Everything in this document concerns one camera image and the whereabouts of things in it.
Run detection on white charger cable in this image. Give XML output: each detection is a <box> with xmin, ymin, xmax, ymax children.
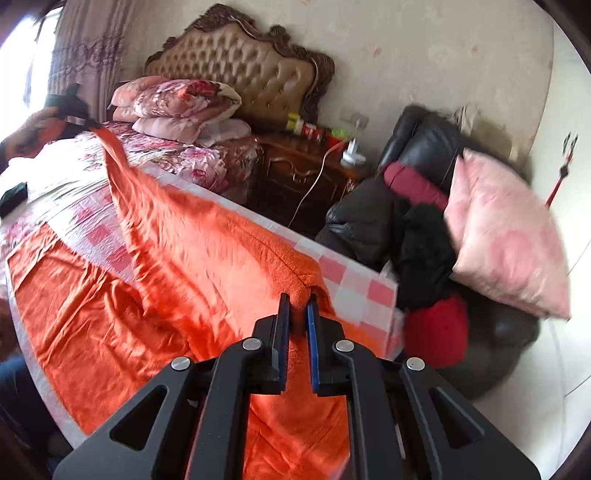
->
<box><xmin>286</xmin><ymin>137</ymin><xmax>352</xmax><ymax>228</ymax></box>

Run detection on orange fleece pants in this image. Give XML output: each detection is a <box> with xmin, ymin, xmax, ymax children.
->
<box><xmin>6</xmin><ymin>127</ymin><xmax>387</xmax><ymax>480</ymax></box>

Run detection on red hanging tassel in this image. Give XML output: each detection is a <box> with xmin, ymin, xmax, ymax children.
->
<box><xmin>545</xmin><ymin>132</ymin><xmax>579</xmax><ymax>208</ymax></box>

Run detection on red cushion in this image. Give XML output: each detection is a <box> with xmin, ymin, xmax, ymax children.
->
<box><xmin>404</xmin><ymin>293</ymin><xmax>469</xmax><ymax>369</ymax></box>

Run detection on dark wooden nightstand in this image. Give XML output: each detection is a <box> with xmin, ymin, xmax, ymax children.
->
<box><xmin>246</xmin><ymin>134</ymin><xmax>373</xmax><ymax>238</ymax></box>

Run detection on black jacket on chair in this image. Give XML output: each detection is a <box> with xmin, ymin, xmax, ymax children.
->
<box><xmin>315</xmin><ymin>178</ymin><xmax>457</xmax><ymax>312</ymax></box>

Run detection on tufted tan headboard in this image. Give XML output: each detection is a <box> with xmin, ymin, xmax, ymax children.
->
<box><xmin>143</xmin><ymin>3</ymin><xmax>335</xmax><ymax>126</ymax></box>

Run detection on black leather armchair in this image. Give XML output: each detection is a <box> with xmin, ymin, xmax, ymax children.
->
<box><xmin>374</xmin><ymin>104</ymin><xmax>540</xmax><ymax>399</ymax></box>

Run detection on white wardrobe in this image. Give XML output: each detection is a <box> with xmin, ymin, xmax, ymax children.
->
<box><xmin>469</xmin><ymin>18</ymin><xmax>591</xmax><ymax>480</ymax></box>

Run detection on folded floral quilt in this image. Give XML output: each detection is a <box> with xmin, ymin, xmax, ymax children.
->
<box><xmin>111</xmin><ymin>76</ymin><xmax>252</xmax><ymax>148</ymax></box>

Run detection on pink patterned curtain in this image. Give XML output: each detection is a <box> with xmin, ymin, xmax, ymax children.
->
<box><xmin>48</xmin><ymin>0</ymin><xmax>137</xmax><ymax>121</ymax></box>

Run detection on pink checkered bed cover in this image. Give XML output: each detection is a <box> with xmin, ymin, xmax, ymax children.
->
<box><xmin>6</xmin><ymin>162</ymin><xmax>403</xmax><ymax>447</ymax></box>

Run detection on pink satin pillow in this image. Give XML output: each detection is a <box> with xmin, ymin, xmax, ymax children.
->
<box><xmin>444</xmin><ymin>149</ymin><xmax>571</xmax><ymax>320</ymax></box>

